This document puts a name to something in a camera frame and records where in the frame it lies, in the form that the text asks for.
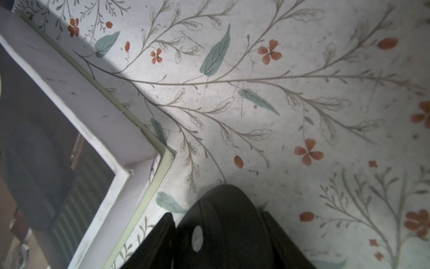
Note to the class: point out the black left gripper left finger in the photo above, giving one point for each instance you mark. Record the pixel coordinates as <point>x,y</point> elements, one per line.
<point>156,251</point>

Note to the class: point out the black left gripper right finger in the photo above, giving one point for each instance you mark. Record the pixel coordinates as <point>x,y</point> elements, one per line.
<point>287,255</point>

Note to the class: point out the black mouse with label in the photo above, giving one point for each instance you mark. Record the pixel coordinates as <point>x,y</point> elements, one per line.
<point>223,230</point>

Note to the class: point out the design trends book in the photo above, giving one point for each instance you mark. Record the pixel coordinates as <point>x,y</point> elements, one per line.
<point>80,166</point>

